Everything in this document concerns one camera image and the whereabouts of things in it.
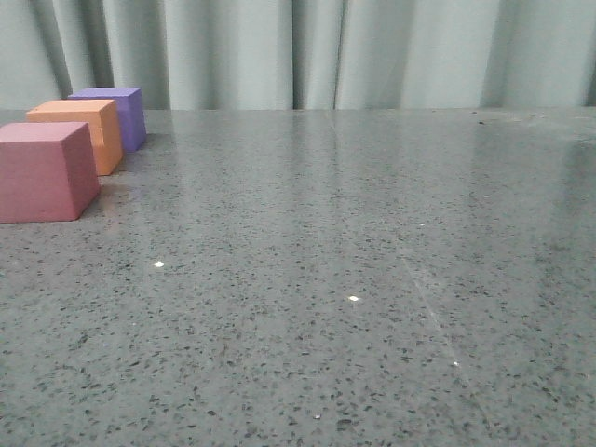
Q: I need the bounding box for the orange foam cube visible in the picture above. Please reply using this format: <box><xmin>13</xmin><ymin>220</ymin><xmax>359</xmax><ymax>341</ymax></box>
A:
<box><xmin>25</xmin><ymin>99</ymin><xmax>125</xmax><ymax>177</ymax></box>

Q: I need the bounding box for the white pleated curtain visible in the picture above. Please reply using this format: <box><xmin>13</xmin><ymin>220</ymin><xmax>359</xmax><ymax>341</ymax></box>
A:
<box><xmin>1</xmin><ymin>1</ymin><xmax>595</xmax><ymax>110</ymax></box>

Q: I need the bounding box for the purple foam cube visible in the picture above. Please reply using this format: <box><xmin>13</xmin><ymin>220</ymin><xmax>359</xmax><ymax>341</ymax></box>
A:
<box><xmin>68</xmin><ymin>87</ymin><xmax>146</xmax><ymax>153</ymax></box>

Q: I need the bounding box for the pink foam cube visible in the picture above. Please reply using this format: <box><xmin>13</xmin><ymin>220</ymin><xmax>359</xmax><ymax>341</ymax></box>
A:
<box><xmin>1</xmin><ymin>122</ymin><xmax>100</xmax><ymax>224</ymax></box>

